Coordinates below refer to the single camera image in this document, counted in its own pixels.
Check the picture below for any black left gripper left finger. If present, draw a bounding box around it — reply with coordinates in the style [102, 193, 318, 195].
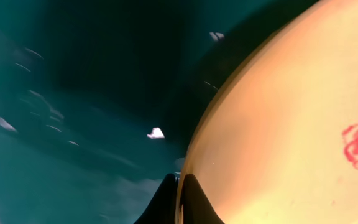
[134, 174, 178, 224]

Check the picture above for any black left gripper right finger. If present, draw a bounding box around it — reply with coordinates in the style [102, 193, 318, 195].
[180, 174, 224, 224]

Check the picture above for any yellow plate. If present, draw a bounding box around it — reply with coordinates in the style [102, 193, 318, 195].
[181, 0, 358, 223]

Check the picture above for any teal plastic tray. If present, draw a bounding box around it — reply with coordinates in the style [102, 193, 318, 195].
[0, 0, 313, 224]

